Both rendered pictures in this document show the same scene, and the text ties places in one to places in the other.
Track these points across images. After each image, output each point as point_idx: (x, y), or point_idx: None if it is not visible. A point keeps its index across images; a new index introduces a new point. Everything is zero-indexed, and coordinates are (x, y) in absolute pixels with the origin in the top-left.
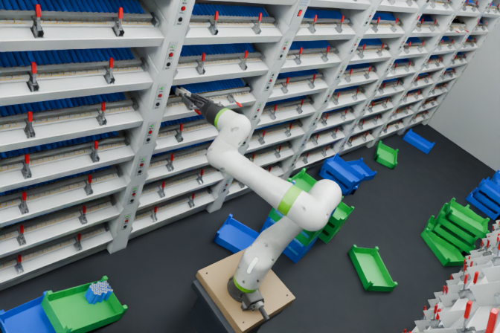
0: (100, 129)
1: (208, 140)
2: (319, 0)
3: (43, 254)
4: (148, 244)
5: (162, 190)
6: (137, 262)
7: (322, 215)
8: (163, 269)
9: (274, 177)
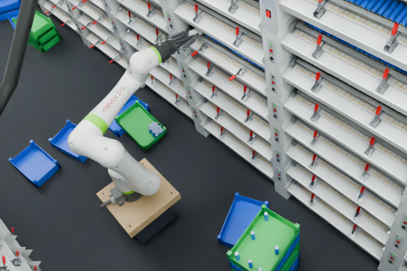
0: (148, 20)
1: (235, 99)
2: (295, 11)
3: (165, 89)
4: (214, 150)
5: (217, 114)
6: (193, 148)
7: (68, 139)
8: (192, 166)
9: (104, 103)
